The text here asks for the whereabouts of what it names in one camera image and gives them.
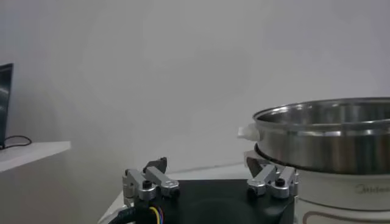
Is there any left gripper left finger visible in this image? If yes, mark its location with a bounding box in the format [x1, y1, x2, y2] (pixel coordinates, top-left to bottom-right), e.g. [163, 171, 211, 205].
[122, 156, 181, 201]

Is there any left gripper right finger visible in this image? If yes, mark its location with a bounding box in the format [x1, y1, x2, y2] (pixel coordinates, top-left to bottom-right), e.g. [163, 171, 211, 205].
[245, 156, 299, 200]

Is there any stainless steel steamer basket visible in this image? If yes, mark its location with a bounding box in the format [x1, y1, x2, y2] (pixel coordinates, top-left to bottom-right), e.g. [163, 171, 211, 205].
[237, 97, 390, 176]

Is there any white electric cooking pot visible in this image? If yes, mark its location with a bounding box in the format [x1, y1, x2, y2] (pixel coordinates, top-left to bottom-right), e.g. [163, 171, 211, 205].
[243, 150, 390, 224]

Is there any white side table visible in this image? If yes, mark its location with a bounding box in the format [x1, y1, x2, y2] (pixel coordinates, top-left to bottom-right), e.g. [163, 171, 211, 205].
[0, 141, 71, 173]

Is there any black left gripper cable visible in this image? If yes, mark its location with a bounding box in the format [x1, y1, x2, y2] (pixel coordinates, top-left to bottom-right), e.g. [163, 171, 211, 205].
[107, 204, 165, 224]

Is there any black looped cable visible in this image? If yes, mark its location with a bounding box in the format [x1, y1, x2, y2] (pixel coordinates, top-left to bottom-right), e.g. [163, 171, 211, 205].
[0, 135, 33, 150]

